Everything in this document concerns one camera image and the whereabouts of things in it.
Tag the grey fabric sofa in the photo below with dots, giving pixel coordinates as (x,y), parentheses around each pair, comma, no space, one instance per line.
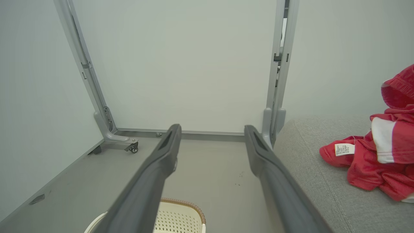
(307,194)

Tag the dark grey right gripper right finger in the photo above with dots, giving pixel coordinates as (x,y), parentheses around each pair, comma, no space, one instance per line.
(281,194)

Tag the small black caster wheel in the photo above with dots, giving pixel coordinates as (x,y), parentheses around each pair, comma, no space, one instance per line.
(133,148)

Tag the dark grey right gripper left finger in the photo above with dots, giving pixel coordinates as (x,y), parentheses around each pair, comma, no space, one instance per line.
(145,194)

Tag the beige perforated laundry basket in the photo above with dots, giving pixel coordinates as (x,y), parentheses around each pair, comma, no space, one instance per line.
(178,220)

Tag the red white striped garment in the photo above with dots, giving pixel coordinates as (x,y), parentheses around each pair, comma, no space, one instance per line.
(372,174)

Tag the grey metal partition frame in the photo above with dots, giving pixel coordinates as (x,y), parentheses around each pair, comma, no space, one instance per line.
(273,97)

